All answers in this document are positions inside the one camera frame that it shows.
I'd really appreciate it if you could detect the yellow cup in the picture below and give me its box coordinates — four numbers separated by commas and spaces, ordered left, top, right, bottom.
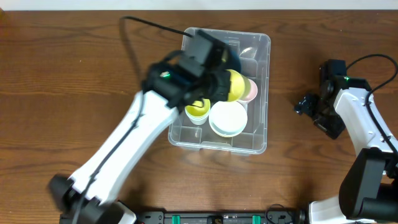
185, 99, 211, 117
227, 69, 251, 102

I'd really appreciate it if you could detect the dark teal bowl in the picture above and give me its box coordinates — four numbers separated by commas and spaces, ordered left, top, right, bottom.
221, 48, 241, 73

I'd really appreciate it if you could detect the pink cup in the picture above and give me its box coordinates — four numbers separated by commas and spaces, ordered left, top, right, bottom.
238, 80, 258, 105

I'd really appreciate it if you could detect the white small bowl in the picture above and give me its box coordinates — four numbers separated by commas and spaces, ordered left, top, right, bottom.
208, 101, 248, 131

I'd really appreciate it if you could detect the pale green cup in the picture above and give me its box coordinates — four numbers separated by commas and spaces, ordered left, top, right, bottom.
187, 113, 208, 126

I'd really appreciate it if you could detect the light blue-grey small bowl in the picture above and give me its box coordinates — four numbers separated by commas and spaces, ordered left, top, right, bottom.
211, 126, 243, 138

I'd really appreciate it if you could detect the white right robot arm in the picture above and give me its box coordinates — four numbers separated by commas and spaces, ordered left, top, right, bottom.
294, 59, 397, 223

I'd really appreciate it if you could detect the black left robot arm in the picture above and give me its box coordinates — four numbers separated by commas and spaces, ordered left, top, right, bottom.
49, 29, 241, 223

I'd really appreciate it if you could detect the clear plastic storage bin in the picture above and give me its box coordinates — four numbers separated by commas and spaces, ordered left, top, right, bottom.
168, 29, 271, 155

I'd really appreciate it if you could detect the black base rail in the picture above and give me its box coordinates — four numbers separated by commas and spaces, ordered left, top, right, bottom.
118, 208, 309, 224

